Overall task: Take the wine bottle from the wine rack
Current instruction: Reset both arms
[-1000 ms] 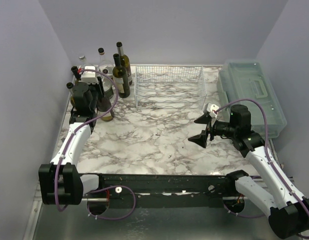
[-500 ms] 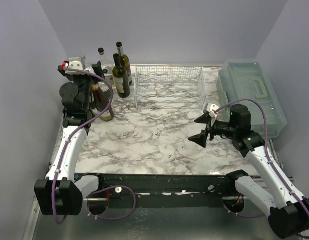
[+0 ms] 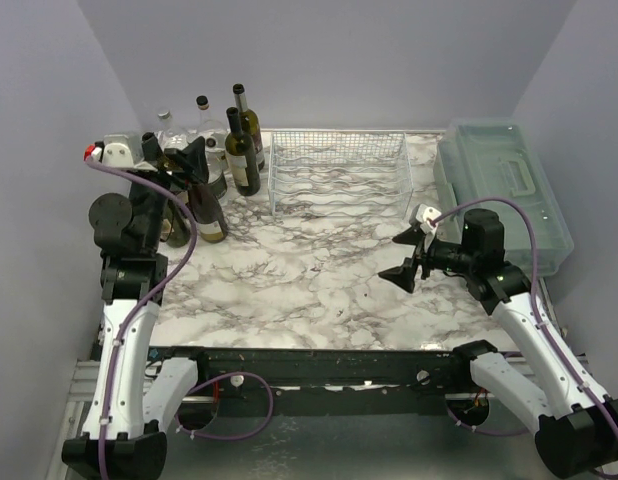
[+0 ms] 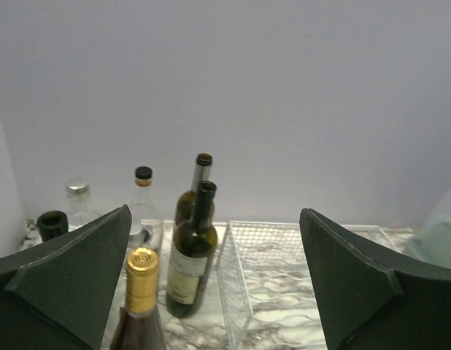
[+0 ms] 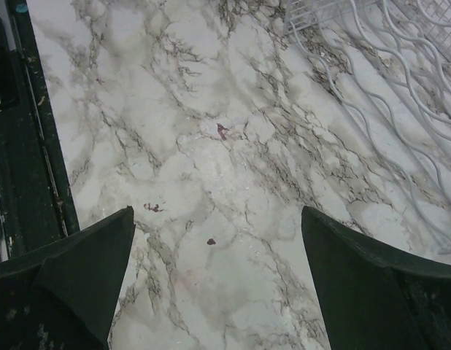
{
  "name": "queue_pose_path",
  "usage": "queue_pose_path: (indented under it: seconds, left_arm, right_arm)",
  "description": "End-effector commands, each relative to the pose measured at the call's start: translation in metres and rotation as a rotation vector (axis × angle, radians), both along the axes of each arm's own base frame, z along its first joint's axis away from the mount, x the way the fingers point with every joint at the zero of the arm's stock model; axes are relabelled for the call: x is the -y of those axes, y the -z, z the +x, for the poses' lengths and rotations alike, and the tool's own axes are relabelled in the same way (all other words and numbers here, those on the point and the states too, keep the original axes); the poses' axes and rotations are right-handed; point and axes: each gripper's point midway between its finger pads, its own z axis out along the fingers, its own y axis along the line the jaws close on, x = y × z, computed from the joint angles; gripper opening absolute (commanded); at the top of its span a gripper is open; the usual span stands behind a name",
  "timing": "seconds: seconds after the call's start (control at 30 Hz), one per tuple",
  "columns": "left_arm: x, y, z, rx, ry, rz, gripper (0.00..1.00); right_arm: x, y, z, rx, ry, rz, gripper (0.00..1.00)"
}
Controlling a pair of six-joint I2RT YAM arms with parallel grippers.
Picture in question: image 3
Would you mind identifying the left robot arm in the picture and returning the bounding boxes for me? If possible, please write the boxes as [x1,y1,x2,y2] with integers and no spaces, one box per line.
[61,132,211,479]

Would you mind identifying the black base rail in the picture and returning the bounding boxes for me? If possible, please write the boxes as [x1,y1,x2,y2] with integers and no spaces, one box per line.
[88,344,545,419]

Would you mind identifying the aluminium frame rail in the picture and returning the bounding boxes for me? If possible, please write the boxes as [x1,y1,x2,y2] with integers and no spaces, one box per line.
[45,360,100,480]

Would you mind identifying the translucent plastic storage box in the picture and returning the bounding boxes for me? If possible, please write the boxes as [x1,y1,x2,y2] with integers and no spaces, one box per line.
[433,118,574,278]

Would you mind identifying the white wire wine rack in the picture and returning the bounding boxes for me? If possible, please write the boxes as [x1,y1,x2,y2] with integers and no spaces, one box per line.
[268,130,414,218]

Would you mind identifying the clear bottle white label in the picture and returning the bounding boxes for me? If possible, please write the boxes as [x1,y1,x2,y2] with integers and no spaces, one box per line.
[195,95,228,156]

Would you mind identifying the red wine bottle gold cap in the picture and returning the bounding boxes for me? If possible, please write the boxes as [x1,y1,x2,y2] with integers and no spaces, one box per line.
[188,183,228,243]

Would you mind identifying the clear bottle dark label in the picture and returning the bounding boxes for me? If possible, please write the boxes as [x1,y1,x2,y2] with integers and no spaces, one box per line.
[207,151,228,200]

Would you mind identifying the clear bottle green label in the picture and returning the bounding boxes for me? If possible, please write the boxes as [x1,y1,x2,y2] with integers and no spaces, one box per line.
[157,108,190,150]

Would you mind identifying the dark green wine bottle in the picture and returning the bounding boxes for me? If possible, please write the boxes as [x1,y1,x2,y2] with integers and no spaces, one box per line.
[232,83,265,171]

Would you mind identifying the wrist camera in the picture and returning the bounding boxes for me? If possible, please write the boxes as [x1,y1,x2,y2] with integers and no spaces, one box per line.
[409,204,441,235]
[84,132,156,172]

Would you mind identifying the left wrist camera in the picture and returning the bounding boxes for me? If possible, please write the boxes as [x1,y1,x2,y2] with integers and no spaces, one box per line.
[84,132,156,172]

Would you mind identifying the green bottle black neck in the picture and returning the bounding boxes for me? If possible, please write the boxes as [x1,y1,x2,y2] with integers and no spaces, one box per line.
[225,107,261,196]

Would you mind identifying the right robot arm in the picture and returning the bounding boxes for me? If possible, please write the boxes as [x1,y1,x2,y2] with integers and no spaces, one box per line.
[379,205,618,479]

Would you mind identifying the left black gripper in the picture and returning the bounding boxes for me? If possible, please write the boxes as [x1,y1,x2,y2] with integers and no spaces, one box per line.
[130,134,208,250]

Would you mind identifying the green bottle silver neck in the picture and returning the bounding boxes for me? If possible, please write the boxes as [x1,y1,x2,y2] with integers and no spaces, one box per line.
[160,200,191,248]

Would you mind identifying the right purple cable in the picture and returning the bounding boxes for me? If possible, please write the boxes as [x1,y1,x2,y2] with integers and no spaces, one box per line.
[426,196,618,480]

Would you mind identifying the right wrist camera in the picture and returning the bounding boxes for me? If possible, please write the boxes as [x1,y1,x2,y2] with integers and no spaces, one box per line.
[409,204,441,235]

